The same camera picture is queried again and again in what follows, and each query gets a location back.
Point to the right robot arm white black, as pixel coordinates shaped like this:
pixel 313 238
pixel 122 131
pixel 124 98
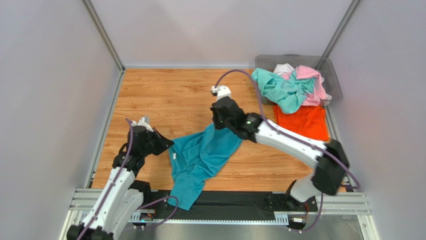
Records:
pixel 327 159

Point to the clear plastic bin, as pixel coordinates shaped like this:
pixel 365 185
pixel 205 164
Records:
pixel 323 65

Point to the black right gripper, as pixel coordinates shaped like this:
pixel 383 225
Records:
pixel 221 116

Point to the pink t shirt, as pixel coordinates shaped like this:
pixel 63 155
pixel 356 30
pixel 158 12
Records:
pixel 310 82

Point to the teal t shirt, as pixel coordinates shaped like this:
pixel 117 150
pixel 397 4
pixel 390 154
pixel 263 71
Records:
pixel 197 158

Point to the left aluminium corner post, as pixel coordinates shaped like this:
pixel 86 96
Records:
pixel 96 20

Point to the aluminium front frame rail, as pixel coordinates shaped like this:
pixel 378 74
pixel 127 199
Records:
pixel 343 203

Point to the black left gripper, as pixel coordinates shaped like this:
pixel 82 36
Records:
pixel 163 143

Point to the folded orange t shirt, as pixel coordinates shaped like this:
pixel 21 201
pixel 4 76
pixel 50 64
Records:
pixel 308 121

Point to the right aluminium corner post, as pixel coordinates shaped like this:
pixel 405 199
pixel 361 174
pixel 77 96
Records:
pixel 338 33

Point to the aluminium corner post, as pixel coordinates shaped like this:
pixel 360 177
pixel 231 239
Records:
pixel 96 20
pixel 338 33

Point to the white t shirt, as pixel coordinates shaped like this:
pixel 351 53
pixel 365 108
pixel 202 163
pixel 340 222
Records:
pixel 283 69

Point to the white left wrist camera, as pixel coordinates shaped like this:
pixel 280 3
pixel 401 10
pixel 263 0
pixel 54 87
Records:
pixel 144 122

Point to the mint green t shirt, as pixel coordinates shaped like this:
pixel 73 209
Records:
pixel 278 90

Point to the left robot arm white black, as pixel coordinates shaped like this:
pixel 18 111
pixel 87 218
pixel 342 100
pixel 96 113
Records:
pixel 123 194

